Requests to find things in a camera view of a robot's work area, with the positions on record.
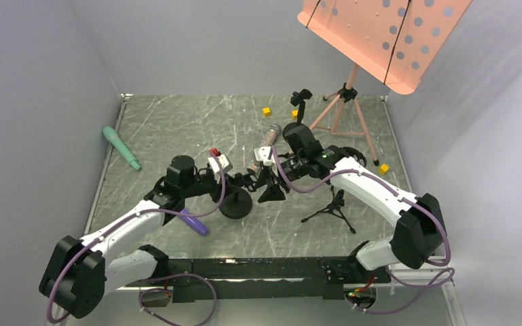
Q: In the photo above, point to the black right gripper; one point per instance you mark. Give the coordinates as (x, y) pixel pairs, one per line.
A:
(269, 175)

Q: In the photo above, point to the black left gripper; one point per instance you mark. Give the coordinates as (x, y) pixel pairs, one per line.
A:
(232, 180)

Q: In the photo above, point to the black round-base clip stand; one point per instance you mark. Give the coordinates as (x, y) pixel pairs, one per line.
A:
(237, 203)

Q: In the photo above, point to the teal green microphone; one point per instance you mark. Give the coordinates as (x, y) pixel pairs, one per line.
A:
(114, 139)

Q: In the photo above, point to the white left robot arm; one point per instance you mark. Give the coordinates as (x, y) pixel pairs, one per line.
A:
(81, 271)

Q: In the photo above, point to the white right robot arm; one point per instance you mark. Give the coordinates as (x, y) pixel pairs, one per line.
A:
(419, 234)

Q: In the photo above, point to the black round-base holder stand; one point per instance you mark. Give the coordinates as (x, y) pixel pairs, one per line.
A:
(298, 100)

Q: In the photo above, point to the pink music stand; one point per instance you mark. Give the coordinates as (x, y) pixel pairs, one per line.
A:
(393, 40)

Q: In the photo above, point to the silver glitter microphone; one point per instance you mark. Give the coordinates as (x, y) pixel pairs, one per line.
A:
(269, 139)

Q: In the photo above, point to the purple microphone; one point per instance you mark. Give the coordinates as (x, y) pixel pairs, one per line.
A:
(194, 223)

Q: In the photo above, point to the yellow cube right side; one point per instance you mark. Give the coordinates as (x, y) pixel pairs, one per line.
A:
(384, 169)

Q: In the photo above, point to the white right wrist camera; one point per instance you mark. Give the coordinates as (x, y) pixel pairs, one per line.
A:
(263, 156)

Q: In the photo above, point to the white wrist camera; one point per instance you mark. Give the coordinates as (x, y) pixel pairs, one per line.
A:
(219, 162)
(263, 156)

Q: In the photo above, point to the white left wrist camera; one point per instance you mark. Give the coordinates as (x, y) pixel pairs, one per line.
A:
(219, 162)

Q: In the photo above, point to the black tripod shock-mount stand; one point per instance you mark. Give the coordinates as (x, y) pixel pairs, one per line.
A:
(338, 201)

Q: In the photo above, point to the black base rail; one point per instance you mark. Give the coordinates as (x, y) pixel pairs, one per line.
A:
(260, 278)

